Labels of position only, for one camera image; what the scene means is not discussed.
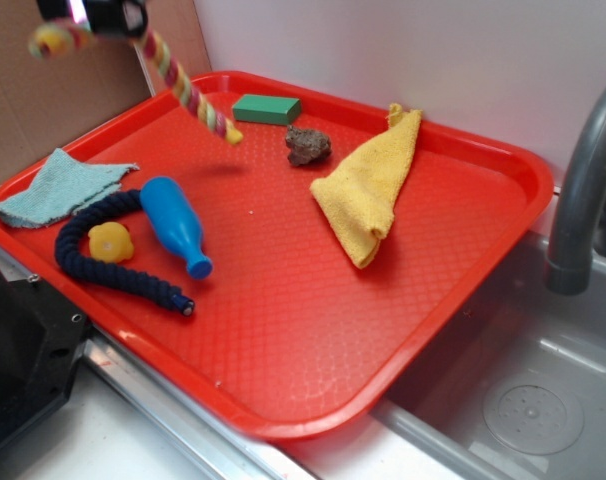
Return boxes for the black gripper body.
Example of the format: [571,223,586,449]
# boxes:
[36,0,148,39]

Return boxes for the multicolored twisted rope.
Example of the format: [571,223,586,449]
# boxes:
[27,20,245,147]

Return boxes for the blue plastic bowling pin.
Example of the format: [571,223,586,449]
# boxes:
[140,176,213,280]

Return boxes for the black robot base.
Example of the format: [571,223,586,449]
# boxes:
[0,270,90,451]

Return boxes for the brown cardboard panel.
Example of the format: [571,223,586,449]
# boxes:
[0,0,213,194]

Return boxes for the light blue cloth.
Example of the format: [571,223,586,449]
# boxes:
[0,149,139,229]

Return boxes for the green rectangular block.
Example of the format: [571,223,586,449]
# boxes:
[232,94,302,125]

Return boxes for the brown rock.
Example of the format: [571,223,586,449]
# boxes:
[285,125,332,167]

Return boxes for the yellow rubber duck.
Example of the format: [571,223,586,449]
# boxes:
[88,221,134,263]

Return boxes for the yellow folded cloth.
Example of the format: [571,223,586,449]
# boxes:
[310,104,423,269]

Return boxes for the red plastic tray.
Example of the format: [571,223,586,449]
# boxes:
[0,72,553,441]

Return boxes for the grey faucet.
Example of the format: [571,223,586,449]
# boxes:
[544,89,606,295]

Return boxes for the grey sink basin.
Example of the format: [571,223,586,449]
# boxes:
[374,234,606,479]

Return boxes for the navy blue twisted rope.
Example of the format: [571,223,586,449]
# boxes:
[53,188,196,318]

